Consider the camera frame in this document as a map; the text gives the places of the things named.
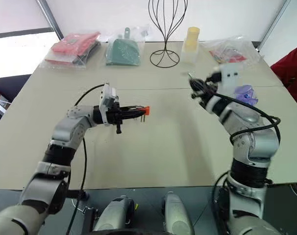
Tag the clear bag of colourful items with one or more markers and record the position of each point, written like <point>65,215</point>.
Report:
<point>227,52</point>

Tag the light grey frame post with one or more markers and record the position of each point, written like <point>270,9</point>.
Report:
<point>276,23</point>

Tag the small yellow plastic cup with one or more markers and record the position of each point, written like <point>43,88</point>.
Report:
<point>190,44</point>

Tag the clear plastic container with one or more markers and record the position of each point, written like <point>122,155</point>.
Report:
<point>189,56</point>

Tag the bagged red and black packs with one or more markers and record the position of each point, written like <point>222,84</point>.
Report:
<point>72,46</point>

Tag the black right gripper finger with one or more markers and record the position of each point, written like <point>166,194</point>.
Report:
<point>201,93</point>
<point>198,83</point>

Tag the red cloth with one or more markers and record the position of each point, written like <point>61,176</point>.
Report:
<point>291,71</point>

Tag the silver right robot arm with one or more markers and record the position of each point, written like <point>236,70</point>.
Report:
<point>251,144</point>

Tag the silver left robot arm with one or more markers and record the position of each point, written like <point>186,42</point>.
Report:
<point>65,129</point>

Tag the bagged green dustpan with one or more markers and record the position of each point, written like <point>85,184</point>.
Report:
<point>122,51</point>

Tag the dark grey window frame bar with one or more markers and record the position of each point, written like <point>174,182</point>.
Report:
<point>50,18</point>

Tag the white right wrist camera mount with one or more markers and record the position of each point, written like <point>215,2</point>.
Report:
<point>230,78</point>

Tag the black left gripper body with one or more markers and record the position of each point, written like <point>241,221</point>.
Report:
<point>114,116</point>

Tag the purple plastic suction cup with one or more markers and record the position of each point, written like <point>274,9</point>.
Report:
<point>246,94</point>

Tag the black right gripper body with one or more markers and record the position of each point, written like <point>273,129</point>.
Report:
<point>212,84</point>

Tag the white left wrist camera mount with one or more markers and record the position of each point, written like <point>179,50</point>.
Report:
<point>105,102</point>

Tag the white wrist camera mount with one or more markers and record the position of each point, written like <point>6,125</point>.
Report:
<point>230,78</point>
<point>105,102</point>

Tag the silver rounded robot leg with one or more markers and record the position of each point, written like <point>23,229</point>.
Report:
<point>176,213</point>
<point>114,215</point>

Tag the orange hex key holder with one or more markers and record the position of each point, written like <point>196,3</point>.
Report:
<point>146,110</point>

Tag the dark furniture beside table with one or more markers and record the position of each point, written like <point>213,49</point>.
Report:
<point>8,88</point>

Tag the large yellow plastic cup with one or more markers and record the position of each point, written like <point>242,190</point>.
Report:
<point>193,33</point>

